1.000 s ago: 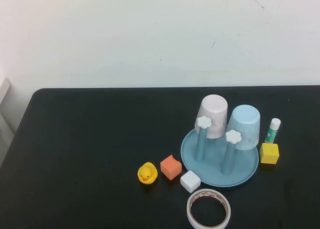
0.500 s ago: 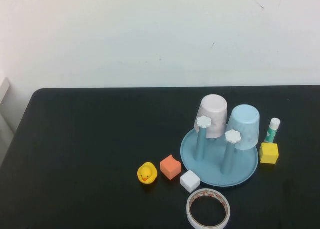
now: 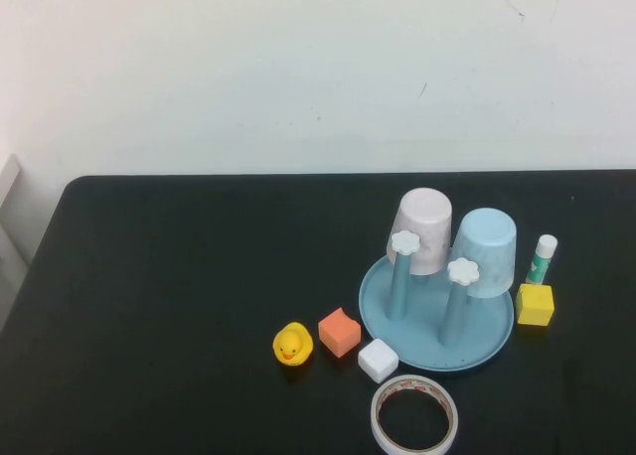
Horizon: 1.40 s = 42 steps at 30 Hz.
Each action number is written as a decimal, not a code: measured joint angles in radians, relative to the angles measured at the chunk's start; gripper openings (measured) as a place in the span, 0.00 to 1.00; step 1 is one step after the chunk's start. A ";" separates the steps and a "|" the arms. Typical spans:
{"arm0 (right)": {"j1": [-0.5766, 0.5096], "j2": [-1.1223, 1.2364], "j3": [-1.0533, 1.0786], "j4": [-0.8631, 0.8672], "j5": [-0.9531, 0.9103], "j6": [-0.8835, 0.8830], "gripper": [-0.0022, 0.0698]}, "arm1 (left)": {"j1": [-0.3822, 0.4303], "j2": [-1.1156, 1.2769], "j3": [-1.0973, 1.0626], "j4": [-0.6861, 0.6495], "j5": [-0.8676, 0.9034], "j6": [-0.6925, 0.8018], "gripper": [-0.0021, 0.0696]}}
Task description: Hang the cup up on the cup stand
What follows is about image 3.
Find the pink marbled cup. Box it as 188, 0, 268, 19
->
386, 188, 453, 276

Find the white double-sided tape roll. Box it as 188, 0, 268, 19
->
370, 374, 459, 454

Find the white green glue stick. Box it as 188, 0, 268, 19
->
525, 233, 559, 286

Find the yellow cube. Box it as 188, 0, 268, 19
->
515, 282, 556, 327

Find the white foam cube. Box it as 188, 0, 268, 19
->
357, 338, 400, 381

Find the orange foam cube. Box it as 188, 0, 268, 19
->
317, 306, 363, 362

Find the white board beside table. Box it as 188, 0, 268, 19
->
0, 154, 32, 277

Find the yellow rubber duck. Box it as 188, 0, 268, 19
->
271, 321, 314, 368

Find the light blue marbled cup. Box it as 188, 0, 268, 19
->
449, 207, 518, 300

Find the blue cup stand with pegs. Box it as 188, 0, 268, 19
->
357, 229, 516, 376

